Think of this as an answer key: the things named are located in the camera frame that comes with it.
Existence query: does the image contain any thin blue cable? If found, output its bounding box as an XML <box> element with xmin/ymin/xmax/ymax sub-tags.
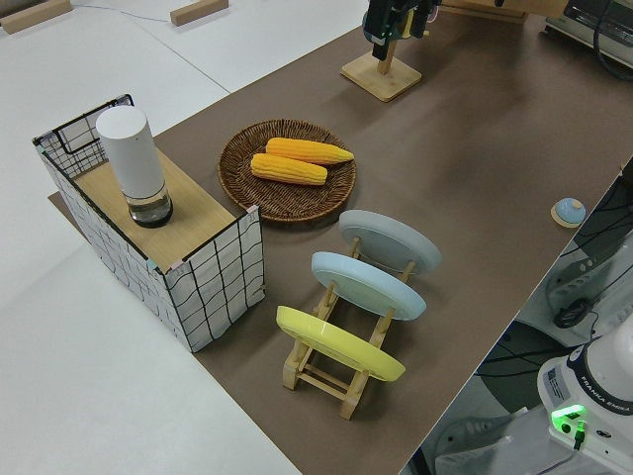
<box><xmin>73</xmin><ymin>0</ymin><xmax>172</xmax><ymax>24</ymax></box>

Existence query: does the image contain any short wooden block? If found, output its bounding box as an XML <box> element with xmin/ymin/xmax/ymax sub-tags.
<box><xmin>169</xmin><ymin>0</ymin><xmax>230</xmax><ymax>27</ymax></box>

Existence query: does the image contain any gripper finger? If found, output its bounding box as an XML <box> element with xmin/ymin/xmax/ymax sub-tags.
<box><xmin>412</xmin><ymin>0</ymin><xmax>432</xmax><ymax>40</ymax></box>
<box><xmin>370</xmin><ymin>0</ymin><xmax>397</xmax><ymax>58</ymax></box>

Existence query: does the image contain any light blue plate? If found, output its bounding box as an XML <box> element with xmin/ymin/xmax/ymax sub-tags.
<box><xmin>311</xmin><ymin>251</ymin><xmax>428</xmax><ymax>322</ymax></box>

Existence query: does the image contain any yellow corn cob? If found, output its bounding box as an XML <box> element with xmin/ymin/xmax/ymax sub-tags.
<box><xmin>265</xmin><ymin>138</ymin><xmax>356</xmax><ymax>167</ymax></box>
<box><xmin>250</xmin><ymin>152</ymin><xmax>329</xmax><ymax>187</ymax></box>

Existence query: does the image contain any yellow plate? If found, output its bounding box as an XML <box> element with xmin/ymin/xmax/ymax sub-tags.
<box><xmin>275</xmin><ymin>305</ymin><xmax>407</xmax><ymax>383</ymax></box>

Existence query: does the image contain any long wooden block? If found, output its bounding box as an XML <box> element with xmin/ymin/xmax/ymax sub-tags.
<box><xmin>0</xmin><ymin>0</ymin><xmax>73</xmax><ymax>35</ymax></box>

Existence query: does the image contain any small blue dome bell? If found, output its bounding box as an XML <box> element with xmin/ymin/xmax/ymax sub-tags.
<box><xmin>551</xmin><ymin>197</ymin><xmax>588</xmax><ymax>229</ymax></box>

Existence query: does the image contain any white toaster oven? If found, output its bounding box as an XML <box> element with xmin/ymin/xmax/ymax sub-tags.
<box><xmin>543</xmin><ymin>0</ymin><xmax>633</xmax><ymax>46</ymax></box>

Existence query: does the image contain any black arm wrist cable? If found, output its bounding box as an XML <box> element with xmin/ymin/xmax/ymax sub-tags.
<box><xmin>591</xmin><ymin>0</ymin><xmax>633</xmax><ymax>81</ymax></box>

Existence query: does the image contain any black base cable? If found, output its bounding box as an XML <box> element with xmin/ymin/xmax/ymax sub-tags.
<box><xmin>568</xmin><ymin>420</ymin><xmax>589</xmax><ymax>454</ymax></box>

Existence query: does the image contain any dark blue mug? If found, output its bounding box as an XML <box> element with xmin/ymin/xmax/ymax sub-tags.
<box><xmin>362</xmin><ymin>0</ymin><xmax>414</xmax><ymax>46</ymax></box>

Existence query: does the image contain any light wooden cabinet box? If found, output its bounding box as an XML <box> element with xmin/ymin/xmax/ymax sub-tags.
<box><xmin>437</xmin><ymin>0</ymin><xmax>570</xmax><ymax>22</ymax></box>

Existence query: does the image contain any grey plate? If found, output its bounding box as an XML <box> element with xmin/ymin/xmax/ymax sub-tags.
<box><xmin>338</xmin><ymin>209</ymin><xmax>443</xmax><ymax>274</ymax></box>

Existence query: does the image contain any black wire shelf with boards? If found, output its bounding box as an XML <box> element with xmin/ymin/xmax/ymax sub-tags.
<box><xmin>33</xmin><ymin>93</ymin><xmax>266</xmax><ymax>354</ymax></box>

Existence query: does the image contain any white cylinder bottle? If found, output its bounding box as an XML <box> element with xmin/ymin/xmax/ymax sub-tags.
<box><xmin>95</xmin><ymin>107</ymin><xmax>174</xmax><ymax>229</ymax></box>

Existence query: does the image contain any brown table mat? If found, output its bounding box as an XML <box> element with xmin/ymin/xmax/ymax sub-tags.
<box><xmin>46</xmin><ymin>0</ymin><xmax>633</xmax><ymax>475</ymax></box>

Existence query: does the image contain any wooden plate rack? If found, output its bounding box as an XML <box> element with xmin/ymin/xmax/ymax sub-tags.
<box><xmin>281</xmin><ymin>236</ymin><xmax>419</xmax><ymax>421</ymax></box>

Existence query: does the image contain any brown wicker basket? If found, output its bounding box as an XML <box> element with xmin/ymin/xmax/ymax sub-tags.
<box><xmin>219</xmin><ymin>118</ymin><xmax>358</xmax><ymax>225</ymax></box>

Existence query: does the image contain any wooden mug rack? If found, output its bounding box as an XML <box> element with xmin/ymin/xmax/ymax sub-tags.
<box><xmin>339</xmin><ymin>0</ymin><xmax>423</xmax><ymax>104</ymax></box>

